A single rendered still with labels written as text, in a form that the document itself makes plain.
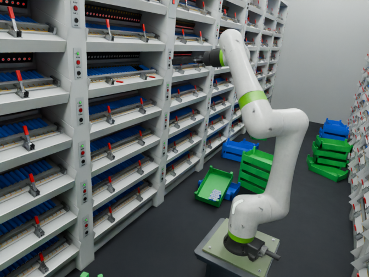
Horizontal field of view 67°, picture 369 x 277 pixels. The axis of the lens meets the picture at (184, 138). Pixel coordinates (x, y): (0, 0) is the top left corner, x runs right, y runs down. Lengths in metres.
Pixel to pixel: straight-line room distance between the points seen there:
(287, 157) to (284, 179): 0.10
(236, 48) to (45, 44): 0.75
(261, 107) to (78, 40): 0.77
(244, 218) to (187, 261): 0.57
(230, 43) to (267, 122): 0.40
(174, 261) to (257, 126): 0.95
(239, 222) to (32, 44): 1.05
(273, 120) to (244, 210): 0.40
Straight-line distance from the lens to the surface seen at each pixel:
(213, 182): 2.30
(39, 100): 1.15
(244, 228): 1.28
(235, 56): 1.25
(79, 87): 1.25
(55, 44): 1.17
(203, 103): 2.42
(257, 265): 1.35
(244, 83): 1.17
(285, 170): 1.27
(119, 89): 1.44
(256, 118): 1.09
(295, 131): 1.20
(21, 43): 1.10
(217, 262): 1.33
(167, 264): 1.68
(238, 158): 2.96
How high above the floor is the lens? 1.19
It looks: 20 degrees down
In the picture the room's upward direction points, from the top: 5 degrees clockwise
